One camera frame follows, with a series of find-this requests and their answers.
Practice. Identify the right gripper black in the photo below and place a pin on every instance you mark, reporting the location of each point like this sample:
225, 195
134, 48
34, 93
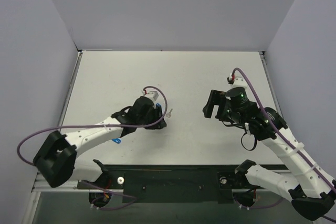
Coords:
217, 103

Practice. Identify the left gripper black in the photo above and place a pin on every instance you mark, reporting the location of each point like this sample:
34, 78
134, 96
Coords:
157, 118

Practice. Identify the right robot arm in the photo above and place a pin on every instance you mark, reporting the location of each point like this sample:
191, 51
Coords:
309, 188

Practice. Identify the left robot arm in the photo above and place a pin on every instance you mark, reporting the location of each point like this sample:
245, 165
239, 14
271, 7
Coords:
57, 161

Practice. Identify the small silver key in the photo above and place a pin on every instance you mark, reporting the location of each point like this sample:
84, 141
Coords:
168, 115

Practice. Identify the solid blue key tag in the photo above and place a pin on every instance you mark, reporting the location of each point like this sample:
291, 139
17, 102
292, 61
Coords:
116, 140

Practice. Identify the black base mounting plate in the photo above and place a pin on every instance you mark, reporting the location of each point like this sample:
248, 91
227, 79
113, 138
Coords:
175, 183

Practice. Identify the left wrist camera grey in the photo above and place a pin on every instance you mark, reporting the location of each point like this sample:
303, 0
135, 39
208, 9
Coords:
152, 95

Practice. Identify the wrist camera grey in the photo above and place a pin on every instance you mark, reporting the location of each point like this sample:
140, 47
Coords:
152, 95
236, 81

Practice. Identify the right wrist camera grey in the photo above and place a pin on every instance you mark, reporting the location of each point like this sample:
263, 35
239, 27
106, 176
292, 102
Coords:
236, 81

